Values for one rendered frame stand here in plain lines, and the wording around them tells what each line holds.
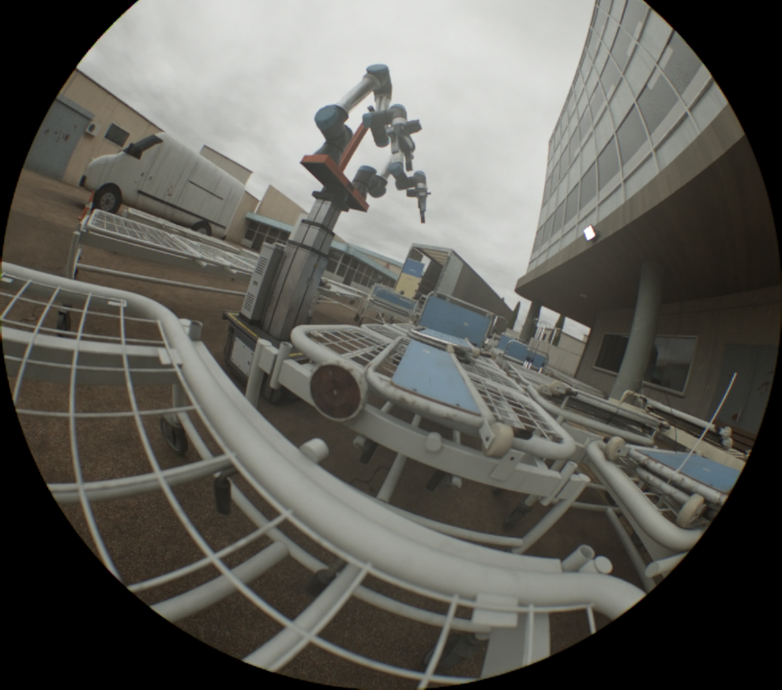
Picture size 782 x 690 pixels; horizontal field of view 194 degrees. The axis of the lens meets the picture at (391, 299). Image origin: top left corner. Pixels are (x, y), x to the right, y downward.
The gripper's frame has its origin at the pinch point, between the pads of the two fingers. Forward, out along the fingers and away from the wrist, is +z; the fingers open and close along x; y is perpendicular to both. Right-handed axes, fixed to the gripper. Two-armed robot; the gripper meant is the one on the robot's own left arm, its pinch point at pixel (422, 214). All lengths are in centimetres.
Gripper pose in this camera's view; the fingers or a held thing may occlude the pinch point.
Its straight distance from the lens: 134.4
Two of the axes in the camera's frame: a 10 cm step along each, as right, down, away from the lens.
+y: 9.9, -0.3, -1.0
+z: 0.1, 9.8, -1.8
